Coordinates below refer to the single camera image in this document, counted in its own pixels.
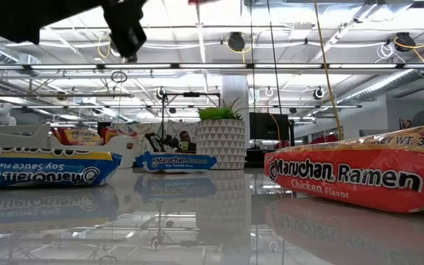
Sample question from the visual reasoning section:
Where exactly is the blue soy sauce noodle pack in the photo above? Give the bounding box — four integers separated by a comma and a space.
134, 150, 219, 173
0, 146, 123, 191

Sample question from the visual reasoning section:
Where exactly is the orange chicken flavor noodle pack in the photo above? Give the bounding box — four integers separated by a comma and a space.
263, 120, 424, 214

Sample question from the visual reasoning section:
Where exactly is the long ceiling light strip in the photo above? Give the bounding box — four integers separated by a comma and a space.
24, 105, 362, 110
0, 63, 424, 71

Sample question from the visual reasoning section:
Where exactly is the black rectangular box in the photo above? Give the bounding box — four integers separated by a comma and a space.
96, 121, 112, 138

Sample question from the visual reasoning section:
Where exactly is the light patterned backdrop cloth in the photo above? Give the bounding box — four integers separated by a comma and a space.
110, 121, 198, 152

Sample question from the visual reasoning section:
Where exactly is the white building column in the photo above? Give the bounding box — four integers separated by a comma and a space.
221, 75, 250, 122

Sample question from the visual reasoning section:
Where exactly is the person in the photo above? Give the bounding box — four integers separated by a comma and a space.
177, 130, 198, 152

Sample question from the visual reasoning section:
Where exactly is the green plant in triangle-patterned pot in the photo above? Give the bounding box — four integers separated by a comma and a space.
196, 97, 247, 170

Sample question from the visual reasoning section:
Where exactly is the white humanoid figure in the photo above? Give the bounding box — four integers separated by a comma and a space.
0, 102, 17, 127

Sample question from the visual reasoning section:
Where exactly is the white bin with cutaway side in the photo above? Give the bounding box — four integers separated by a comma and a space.
0, 123, 51, 149

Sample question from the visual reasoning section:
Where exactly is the black computer monitor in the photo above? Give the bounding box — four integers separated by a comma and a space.
248, 112, 291, 141

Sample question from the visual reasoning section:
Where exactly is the red background object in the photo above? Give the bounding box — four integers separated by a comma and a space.
309, 134, 338, 147

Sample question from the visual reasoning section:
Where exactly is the black background rig frame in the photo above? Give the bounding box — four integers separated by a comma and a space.
137, 91, 222, 152

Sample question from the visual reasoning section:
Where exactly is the black ceiling cable reel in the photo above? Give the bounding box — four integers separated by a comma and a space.
227, 31, 246, 52
394, 31, 417, 52

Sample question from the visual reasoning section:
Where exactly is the white bin with handle slots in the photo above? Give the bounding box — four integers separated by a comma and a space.
47, 134, 138, 169

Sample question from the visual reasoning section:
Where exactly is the black hanging cable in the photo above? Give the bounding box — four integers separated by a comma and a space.
266, 0, 283, 115

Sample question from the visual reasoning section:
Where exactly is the yellow hanging cable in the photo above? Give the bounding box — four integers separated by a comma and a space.
312, 0, 345, 144

